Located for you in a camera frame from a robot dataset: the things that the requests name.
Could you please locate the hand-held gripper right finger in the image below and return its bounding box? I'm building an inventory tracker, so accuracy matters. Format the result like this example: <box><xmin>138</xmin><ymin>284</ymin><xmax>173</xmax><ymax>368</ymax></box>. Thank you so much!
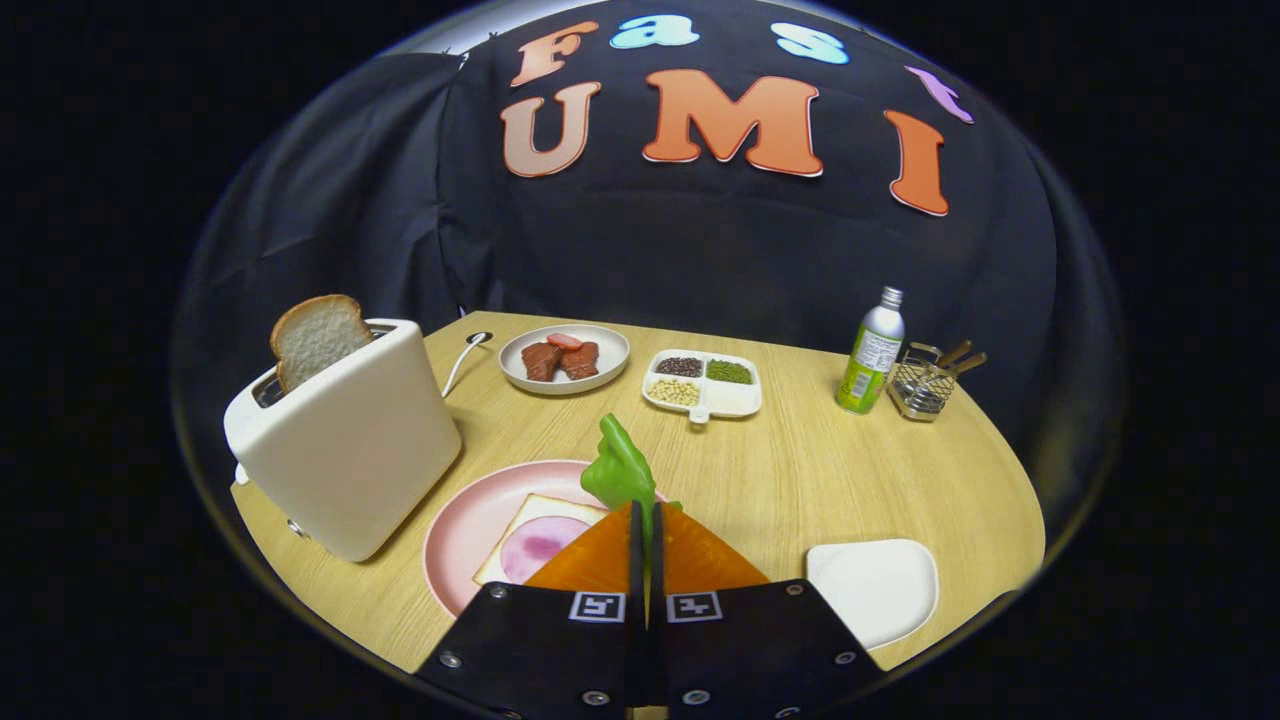
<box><xmin>648</xmin><ymin>500</ymin><xmax>886</xmax><ymax>720</ymax></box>

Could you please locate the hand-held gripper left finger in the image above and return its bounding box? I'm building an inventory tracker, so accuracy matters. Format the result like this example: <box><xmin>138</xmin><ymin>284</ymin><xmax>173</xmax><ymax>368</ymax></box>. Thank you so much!
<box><xmin>415</xmin><ymin>500</ymin><xmax>646</xmax><ymax>720</ymax></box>

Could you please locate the green lettuce leaf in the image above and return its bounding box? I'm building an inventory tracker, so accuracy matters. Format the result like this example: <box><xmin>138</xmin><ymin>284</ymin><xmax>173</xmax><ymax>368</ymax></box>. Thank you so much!
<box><xmin>580</xmin><ymin>413</ymin><xmax>683</xmax><ymax>546</ymax></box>

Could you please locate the toasted bread slice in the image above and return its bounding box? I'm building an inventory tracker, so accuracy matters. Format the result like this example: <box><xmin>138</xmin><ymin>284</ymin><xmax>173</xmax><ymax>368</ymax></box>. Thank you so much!
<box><xmin>270</xmin><ymin>294</ymin><xmax>375</xmax><ymax>393</ymax></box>

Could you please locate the round pink ham slice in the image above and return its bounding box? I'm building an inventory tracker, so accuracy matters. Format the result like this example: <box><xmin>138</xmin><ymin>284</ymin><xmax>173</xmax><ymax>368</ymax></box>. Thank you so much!
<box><xmin>499</xmin><ymin>516</ymin><xmax>593</xmax><ymax>585</ymax></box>

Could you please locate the small white square plate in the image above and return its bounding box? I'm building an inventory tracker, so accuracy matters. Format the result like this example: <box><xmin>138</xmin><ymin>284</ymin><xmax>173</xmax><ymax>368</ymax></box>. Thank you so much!
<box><xmin>806</xmin><ymin>539</ymin><xmax>940</xmax><ymax>652</ymax></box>

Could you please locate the white bread slice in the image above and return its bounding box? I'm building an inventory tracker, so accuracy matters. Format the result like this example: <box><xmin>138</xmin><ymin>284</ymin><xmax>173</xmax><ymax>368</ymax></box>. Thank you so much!
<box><xmin>472</xmin><ymin>493</ymin><xmax>609</xmax><ymax>587</ymax></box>

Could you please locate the pink round plate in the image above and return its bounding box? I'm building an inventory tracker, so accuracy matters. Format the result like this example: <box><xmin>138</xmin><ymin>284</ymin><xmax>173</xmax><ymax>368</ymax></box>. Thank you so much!
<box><xmin>423</xmin><ymin>460</ymin><xmax>666</xmax><ymax>618</ymax></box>

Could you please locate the white divided dish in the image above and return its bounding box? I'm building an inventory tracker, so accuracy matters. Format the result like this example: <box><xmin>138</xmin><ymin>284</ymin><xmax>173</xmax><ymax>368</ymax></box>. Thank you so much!
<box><xmin>641</xmin><ymin>349</ymin><xmax>763</xmax><ymax>426</ymax></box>

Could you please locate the white toaster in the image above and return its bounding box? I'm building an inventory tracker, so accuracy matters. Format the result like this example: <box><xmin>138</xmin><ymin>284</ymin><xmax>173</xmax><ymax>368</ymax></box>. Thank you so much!
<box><xmin>223</xmin><ymin>318</ymin><xmax>464</xmax><ymax>563</ymax></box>

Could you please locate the round white plate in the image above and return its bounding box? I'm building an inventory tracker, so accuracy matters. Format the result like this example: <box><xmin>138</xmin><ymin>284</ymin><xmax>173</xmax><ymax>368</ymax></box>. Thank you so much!
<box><xmin>498</xmin><ymin>324</ymin><xmax>631</xmax><ymax>396</ymax></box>

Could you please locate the silver bottle with green label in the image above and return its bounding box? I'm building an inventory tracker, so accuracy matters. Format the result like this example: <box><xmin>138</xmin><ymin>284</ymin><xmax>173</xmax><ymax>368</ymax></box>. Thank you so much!
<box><xmin>835</xmin><ymin>286</ymin><xmax>907</xmax><ymax>416</ymax></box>

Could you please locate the black backdrop cloth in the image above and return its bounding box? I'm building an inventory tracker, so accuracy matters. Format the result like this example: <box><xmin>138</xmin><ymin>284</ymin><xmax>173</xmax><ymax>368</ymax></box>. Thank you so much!
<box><xmin>172</xmin><ymin>0</ymin><xmax>1126</xmax><ymax>561</ymax></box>

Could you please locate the white toaster cable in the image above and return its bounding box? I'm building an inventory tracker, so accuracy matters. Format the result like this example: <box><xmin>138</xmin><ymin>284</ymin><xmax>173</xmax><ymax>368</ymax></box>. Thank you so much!
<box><xmin>441</xmin><ymin>332</ymin><xmax>493</xmax><ymax>399</ymax></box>

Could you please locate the metal wire basket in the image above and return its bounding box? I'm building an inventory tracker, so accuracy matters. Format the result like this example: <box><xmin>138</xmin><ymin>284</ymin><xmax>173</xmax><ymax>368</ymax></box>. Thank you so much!
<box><xmin>886</xmin><ymin>342</ymin><xmax>957</xmax><ymax>423</ymax></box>

